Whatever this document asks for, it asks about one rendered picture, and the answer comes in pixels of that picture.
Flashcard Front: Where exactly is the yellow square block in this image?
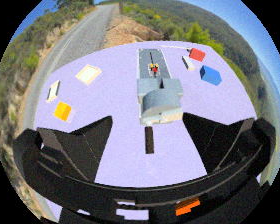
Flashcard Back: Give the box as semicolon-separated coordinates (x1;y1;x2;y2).
54;101;72;121

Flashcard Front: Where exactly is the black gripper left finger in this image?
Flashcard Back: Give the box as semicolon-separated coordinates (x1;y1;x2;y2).
36;115;113;183

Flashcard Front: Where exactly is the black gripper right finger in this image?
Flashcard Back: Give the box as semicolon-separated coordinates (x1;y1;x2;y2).
183;112;256;173

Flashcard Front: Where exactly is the blue rectangular block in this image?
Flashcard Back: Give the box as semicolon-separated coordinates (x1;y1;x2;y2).
200;65;221;87

